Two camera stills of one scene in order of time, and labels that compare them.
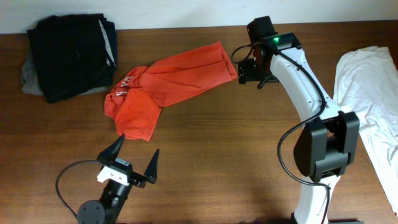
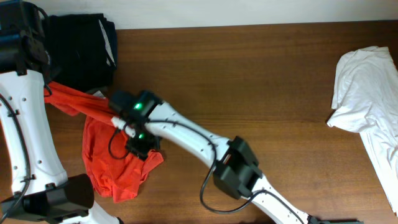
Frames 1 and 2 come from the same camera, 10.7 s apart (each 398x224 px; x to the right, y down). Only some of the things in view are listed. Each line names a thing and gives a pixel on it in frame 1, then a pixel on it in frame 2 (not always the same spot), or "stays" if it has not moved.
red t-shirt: x=135 y=102 → x=113 y=167
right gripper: x=245 y=71 → x=116 y=101
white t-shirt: x=366 y=89 stays
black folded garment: x=74 y=54 stays
